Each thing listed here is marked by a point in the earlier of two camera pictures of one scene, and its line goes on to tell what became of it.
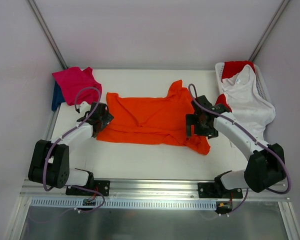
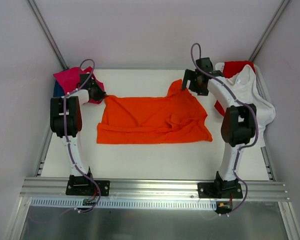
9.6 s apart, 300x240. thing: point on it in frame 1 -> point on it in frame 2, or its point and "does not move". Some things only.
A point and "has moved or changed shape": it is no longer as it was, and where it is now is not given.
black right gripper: [192, 122] -> [192, 78]
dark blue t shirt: [57, 98] does not move
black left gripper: [104, 118] -> [98, 92]
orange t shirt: [158, 119] has moved or changed shape
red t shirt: [230, 68] does not move
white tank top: [245, 103] does not move
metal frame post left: [48, 34] does not move
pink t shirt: [71, 80] does not move
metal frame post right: [269, 30] does not move
